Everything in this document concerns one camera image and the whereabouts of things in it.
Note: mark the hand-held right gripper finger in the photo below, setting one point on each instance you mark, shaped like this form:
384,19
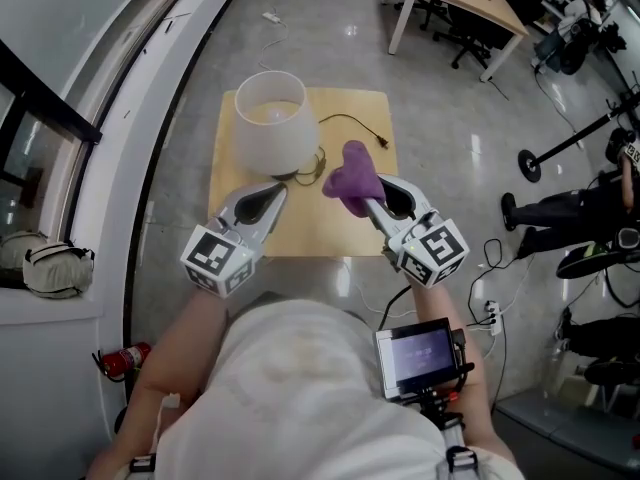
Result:
417,198
386,225

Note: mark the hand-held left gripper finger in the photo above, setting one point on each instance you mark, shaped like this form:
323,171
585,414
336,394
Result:
272,218
250,190

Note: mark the black office chair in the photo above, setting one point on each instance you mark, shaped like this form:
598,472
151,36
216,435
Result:
470,23
430,10

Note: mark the black light stand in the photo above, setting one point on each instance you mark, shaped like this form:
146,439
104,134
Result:
529,165

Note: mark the white power strip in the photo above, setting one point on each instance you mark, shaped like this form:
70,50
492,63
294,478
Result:
494,318
271,17

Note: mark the purple cloth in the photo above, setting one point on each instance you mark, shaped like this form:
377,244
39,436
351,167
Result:
355,178

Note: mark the person's right forearm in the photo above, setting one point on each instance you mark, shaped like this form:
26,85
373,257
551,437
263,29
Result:
435,308

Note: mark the black low chair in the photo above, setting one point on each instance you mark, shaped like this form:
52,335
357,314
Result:
585,263

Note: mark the beige backpack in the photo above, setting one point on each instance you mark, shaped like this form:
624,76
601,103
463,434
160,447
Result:
57,270

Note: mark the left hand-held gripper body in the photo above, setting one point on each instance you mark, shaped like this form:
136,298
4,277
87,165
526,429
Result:
215,260

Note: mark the low wooden table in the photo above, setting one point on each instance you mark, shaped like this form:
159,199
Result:
310,228

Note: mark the person in white shirt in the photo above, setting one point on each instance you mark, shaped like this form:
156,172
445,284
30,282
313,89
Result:
300,393

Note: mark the small black monitor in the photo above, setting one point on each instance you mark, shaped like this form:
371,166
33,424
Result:
420,358

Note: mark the red fire extinguisher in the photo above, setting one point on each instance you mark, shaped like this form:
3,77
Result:
125,360

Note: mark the person's left forearm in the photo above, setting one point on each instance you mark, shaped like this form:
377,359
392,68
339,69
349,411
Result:
180,338

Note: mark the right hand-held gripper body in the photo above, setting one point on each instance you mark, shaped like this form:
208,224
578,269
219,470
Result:
435,250

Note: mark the white table lamp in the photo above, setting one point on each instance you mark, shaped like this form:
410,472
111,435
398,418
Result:
275,138

